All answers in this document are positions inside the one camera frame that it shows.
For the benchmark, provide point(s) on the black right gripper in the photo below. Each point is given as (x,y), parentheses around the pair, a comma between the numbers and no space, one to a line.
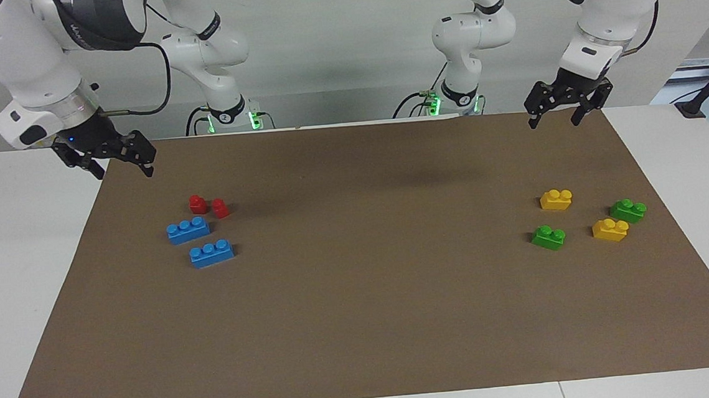
(91,139)

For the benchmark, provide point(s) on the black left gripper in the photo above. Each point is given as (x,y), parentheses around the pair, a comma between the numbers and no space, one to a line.
(574,87)

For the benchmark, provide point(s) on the green two-stud block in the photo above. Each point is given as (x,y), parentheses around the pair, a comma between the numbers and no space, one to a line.
(628,212)
(548,239)

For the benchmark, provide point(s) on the blue three-stud block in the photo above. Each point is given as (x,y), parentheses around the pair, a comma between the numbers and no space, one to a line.
(188,232)
(212,255)

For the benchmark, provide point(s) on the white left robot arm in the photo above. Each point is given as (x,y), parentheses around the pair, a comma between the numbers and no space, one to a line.
(598,19)

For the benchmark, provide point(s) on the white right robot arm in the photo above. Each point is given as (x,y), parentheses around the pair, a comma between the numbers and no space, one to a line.
(20,54)

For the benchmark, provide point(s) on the yellow two-stud block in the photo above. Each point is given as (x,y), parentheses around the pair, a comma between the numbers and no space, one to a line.
(556,201)
(611,231)

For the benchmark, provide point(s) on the red one-stud block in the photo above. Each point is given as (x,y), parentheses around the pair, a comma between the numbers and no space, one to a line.
(198,205)
(221,209)

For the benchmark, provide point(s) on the brown table mat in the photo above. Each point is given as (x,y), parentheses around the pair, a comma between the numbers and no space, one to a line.
(374,297)

